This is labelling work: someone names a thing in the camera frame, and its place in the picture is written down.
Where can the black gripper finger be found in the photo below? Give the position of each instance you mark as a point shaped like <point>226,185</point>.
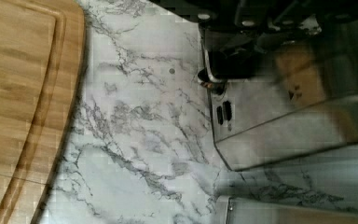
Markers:
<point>227,49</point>

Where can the silver two-slot toaster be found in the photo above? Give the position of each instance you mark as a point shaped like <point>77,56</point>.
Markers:
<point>300,100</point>

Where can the steel pot with lid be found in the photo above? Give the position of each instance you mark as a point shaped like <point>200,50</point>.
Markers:
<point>233,210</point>

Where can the bamboo cutting board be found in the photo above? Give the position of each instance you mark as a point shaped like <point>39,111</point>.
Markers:
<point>41,55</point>

